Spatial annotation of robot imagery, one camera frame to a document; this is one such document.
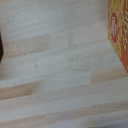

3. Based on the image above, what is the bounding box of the yellow orange printed box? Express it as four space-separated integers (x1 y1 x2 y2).
107 0 128 75

